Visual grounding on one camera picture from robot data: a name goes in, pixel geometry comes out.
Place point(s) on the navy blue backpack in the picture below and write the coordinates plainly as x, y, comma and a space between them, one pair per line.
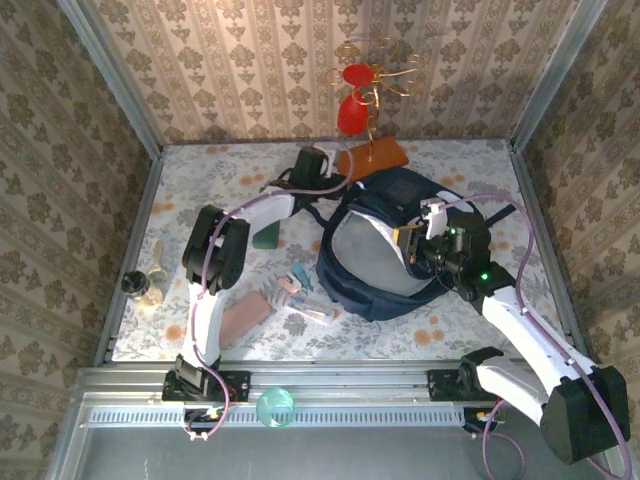
370, 255

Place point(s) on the dark green pencil case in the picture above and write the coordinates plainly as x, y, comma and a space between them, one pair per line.
267, 235

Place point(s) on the pink stapler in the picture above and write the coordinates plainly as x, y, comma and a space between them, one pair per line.
289, 285

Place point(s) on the clear pen pack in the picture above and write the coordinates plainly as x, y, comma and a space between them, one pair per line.
310, 310

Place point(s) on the pink pencil case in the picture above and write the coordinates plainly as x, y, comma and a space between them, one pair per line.
247, 315

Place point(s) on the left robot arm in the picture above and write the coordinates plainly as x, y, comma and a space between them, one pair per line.
215, 250

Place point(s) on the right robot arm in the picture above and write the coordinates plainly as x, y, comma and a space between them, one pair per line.
530, 330

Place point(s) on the red and gold ornament stand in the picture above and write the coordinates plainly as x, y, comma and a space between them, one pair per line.
375, 157

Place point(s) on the red bell ornament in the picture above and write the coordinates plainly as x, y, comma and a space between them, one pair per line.
352, 117

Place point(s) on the red round ornament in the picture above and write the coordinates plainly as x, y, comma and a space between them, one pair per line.
358, 74

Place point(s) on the clear glass jar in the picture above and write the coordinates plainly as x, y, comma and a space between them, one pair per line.
154, 295

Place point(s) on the teal translucent tape roll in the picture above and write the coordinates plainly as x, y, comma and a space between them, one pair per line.
275, 407

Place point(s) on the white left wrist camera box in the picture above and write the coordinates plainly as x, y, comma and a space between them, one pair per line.
330, 155

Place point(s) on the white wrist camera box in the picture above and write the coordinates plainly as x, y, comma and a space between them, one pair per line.
435, 220
330, 155

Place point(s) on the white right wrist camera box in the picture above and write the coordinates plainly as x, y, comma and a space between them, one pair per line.
435, 220

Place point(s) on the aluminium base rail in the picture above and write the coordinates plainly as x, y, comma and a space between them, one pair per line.
340, 380

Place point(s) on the aluminium frame post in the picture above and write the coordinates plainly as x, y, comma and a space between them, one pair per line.
115, 80
555, 75

